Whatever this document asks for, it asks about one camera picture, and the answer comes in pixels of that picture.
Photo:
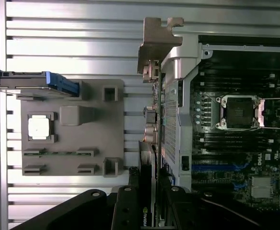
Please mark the silver CPU chip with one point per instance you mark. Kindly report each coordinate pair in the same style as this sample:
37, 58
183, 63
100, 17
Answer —
38, 127

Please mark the metal socket cover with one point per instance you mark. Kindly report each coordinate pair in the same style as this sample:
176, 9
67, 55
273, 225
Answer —
261, 112

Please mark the CPU socket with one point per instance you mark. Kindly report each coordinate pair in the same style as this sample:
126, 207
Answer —
238, 112

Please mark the silver chipset heat sink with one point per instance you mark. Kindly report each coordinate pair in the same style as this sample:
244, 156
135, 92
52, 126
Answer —
261, 187

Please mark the hard disk with blue carrier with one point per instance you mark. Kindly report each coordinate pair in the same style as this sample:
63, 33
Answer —
22, 79

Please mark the black expansion slot blue latch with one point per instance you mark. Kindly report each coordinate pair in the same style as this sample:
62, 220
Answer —
240, 185

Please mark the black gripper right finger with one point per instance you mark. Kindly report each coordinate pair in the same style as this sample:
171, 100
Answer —
178, 210

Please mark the black open PC case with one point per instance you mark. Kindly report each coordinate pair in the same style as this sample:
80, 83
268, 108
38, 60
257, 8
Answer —
175, 115

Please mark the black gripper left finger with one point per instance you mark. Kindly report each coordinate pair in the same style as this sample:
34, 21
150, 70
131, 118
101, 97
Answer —
125, 210

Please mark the gray parts rack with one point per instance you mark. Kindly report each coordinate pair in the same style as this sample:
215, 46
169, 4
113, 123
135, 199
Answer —
94, 134

